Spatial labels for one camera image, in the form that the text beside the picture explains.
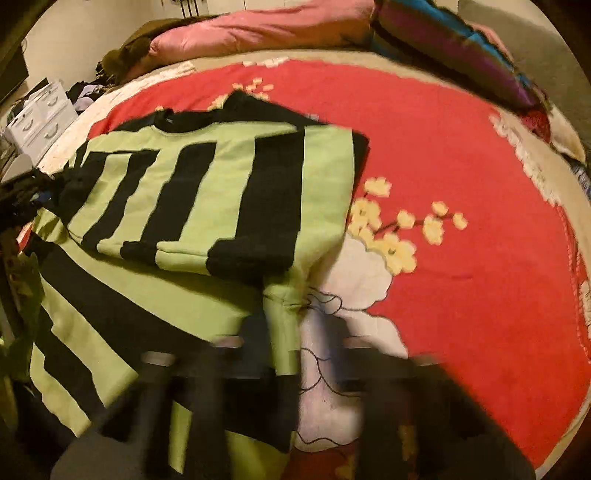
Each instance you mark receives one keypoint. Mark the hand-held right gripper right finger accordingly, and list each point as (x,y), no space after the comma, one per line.
(330,344)

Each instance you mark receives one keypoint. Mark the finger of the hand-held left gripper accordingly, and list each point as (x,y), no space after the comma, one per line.
(44,196)

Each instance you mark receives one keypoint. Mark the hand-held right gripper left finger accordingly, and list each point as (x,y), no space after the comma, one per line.
(253,344)

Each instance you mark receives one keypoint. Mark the green black striped sweater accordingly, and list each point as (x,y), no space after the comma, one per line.
(198,194)

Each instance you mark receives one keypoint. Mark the person's left forearm green sleeve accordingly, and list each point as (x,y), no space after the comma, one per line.
(16,286)

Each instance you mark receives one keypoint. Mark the pile of dark clothes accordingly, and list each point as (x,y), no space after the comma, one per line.
(87,90)

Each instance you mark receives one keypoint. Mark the grey flat panel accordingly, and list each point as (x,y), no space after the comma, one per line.
(14,168)

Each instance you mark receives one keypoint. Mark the white drawer unit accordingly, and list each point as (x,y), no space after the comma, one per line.
(39,117)

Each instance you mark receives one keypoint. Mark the black flat screen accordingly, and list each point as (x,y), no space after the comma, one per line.
(10,69)

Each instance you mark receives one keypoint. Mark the olive brown cloth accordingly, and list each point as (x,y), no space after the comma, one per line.
(134,46)

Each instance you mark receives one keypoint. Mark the red floral blanket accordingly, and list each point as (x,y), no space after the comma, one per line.
(438,161)

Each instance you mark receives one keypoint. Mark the pink pillow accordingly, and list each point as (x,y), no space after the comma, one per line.
(258,30)

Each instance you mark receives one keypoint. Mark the dark red patterned cloth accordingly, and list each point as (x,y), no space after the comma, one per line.
(538,124)

